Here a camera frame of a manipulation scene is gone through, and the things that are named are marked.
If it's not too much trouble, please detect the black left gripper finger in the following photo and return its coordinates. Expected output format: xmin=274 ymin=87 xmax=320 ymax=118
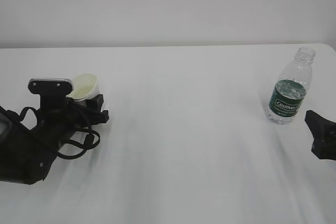
xmin=86 ymin=94 xmax=103 ymax=113
xmin=89 ymin=110 xmax=109 ymax=125

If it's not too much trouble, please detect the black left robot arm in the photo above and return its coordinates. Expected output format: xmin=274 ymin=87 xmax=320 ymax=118
xmin=1 ymin=94 xmax=109 ymax=185

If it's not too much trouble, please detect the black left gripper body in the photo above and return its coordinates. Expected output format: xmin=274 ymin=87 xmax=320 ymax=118
xmin=39 ymin=100 xmax=92 ymax=140

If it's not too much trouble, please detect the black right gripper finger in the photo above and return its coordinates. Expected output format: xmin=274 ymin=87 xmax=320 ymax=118
xmin=304 ymin=110 xmax=335 ymax=140

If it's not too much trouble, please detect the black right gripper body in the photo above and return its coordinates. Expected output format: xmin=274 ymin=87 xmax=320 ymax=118
xmin=311 ymin=134 xmax=335 ymax=160

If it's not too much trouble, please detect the clear green-label water bottle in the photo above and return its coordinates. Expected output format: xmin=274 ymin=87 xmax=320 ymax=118
xmin=267 ymin=47 xmax=316 ymax=124

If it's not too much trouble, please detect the white paper cup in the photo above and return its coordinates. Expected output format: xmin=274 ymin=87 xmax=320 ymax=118
xmin=67 ymin=73 xmax=100 ymax=102

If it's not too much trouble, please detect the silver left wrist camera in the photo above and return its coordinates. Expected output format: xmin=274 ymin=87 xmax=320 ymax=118
xmin=28 ymin=78 xmax=74 ymax=112

